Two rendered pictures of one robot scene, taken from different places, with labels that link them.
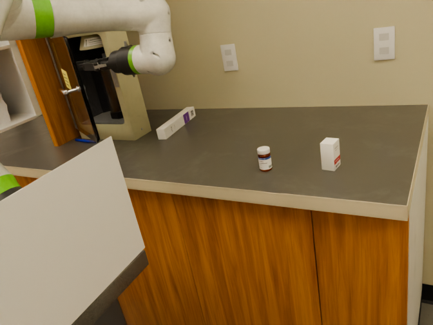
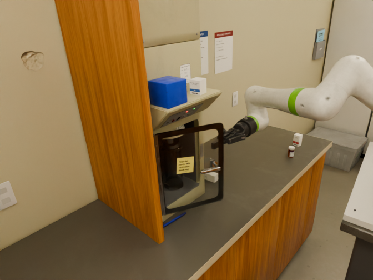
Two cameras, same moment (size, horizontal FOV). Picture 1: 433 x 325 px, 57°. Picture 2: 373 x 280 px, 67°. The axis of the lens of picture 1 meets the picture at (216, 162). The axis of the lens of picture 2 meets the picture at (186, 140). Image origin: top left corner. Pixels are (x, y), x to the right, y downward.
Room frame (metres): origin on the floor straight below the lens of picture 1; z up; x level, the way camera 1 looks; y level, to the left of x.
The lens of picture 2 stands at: (1.39, 1.53, 1.82)
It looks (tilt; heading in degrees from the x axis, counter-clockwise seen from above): 25 degrees down; 281
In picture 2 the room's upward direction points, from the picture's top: 3 degrees counter-clockwise
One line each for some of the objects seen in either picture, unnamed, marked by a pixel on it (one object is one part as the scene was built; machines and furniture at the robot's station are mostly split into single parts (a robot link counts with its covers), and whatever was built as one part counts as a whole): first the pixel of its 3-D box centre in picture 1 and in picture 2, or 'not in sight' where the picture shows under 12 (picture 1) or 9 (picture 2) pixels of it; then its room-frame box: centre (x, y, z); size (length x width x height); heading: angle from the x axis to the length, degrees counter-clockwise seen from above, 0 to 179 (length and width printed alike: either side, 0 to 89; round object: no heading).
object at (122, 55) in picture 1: (130, 59); (246, 126); (1.35, 0.21, 1.28); 0.09 x 0.06 x 0.12; 147
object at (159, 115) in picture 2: not in sight; (187, 109); (1.59, 0.47, 1.46); 0.32 x 0.11 x 0.10; 57
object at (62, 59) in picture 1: (71, 88); (191, 170); (1.58, 0.50, 1.19); 0.30 x 0.01 x 0.40; 29
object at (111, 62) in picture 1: (114, 62); (237, 131); (1.39, 0.27, 1.28); 0.09 x 0.08 x 0.07; 57
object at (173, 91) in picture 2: not in sight; (167, 91); (1.64, 0.55, 1.56); 0.10 x 0.10 x 0.09; 57
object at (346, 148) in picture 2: not in sight; (333, 148); (0.20, -1.86, 0.17); 0.60 x 0.42 x 0.33; 145
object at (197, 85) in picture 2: not in sight; (197, 86); (1.55, 0.41, 1.54); 0.05 x 0.05 x 0.06; 65
